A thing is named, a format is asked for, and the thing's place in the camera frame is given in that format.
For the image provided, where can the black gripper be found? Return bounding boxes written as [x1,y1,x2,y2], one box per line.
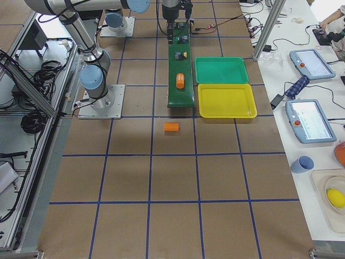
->
[167,19,175,44]

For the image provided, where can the green push button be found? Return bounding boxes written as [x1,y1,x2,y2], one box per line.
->
[177,36,189,44]

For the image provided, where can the yellow push button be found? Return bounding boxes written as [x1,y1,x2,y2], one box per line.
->
[175,52,188,60]

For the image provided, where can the orange cylinder marked 4680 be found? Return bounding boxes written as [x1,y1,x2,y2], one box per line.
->
[176,73,185,89]

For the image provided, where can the plain orange cylinder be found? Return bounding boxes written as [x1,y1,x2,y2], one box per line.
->
[163,122,180,132]

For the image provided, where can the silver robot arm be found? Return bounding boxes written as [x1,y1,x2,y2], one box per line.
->
[25,1,150,108]
[105,1,192,44]

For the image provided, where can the green plastic tray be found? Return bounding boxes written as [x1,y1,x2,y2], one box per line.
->
[195,57,249,84]

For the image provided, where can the green conveyor belt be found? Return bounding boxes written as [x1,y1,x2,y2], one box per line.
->
[168,22,195,108]

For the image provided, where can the yellow plastic tray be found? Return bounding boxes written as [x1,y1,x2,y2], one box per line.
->
[198,84,257,119]

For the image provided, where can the teach pendant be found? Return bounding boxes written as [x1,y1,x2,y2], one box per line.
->
[285,99,337,144]
[289,49,336,80]

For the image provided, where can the blue plastic cup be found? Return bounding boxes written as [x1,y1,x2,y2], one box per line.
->
[291,155,314,174]

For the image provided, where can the yellow lemon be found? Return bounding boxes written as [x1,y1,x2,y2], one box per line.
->
[326,189,344,208]

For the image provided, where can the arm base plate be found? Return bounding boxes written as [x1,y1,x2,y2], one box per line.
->
[78,85,125,119]
[100,17,135,38]

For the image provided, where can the red and black wire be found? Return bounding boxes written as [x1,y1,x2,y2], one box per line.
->
[192,15,245,35]

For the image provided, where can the aluminium frame post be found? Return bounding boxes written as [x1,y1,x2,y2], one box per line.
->
[252,0,286,61]

